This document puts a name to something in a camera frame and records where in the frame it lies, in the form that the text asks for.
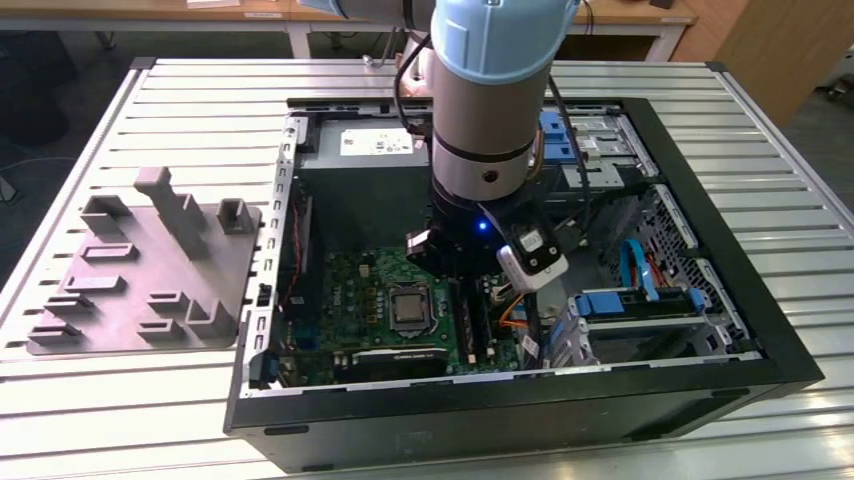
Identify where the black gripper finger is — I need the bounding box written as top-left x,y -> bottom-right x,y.
404,229 -> 439,274

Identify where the green motherboard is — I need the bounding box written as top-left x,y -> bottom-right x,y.
279,243 -> 535,386

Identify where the silver CPU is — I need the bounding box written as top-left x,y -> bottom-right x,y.
391,293 -> 430,324

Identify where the grey power supply unit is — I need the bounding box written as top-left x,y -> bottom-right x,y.
296,118 -> 435,249

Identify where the CPU socket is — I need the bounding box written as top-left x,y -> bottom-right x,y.
384,281 -> 440,337

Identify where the white power supply label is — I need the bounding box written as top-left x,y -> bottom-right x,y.
338,126 -> 416,157

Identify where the metal drive cage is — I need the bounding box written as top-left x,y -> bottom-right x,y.
533,107 -> 662,224

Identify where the blue empty drive carrier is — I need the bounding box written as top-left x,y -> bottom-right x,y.
538,110 -> 583,166

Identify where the black graphics card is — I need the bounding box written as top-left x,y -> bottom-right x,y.
332,346 -> 451,384

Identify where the blue carrier with disk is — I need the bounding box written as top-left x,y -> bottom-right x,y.
566,287 -> 710,321

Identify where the metal disk bay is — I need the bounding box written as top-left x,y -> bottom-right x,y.
546,292 -> 763,374

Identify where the black PC case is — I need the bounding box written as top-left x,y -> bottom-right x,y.
223,96 -> 827,474

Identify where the grey parts rack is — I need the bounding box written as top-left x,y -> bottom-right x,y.
25,165 -> 266,356

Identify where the wooden cabinet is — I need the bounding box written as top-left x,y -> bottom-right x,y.
673,0 -> 854,129

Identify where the wooden desk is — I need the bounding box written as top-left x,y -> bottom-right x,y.
0,0 -> 699,62

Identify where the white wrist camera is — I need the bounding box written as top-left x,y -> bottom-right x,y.
494,223 -> 571,293

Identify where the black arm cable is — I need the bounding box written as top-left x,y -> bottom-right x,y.
545,74 -> 597,246
392,32 -> 435,139

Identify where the orange wire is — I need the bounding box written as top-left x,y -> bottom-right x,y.
497,294 -> 535,331

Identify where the blue data cable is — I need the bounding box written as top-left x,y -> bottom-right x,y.
618,238 -> 663,302

